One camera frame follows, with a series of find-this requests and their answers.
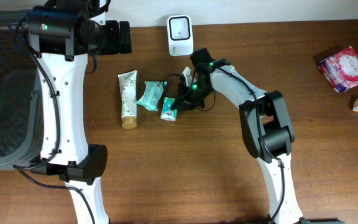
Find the green white tissue pocket pack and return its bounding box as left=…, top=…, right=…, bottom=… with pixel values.
left=160, top=97, right=177, bottom=121

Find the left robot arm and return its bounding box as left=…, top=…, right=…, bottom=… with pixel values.
left=21, top=1, right=110, bottom=223

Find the mint green wipes packet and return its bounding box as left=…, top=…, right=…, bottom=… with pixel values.
left=136, top=81, right=165, bottom=111

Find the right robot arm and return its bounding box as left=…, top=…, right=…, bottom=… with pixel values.
left=171, top=48, right=303, bottom=223

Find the white barcode scanner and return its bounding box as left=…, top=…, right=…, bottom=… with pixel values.
left=167, top=15, right=194, bottom=57

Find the red floral tissue pack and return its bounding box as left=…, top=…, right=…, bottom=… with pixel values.
left=318, top=46, right=358, bottom=93

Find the grey plastic mesh basket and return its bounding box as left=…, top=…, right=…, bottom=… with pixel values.
left=0, top=10, right=43, bottom=170

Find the white cream tube gold cap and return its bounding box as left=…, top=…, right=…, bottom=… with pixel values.
left=117, top=70, right=137, bottom=129

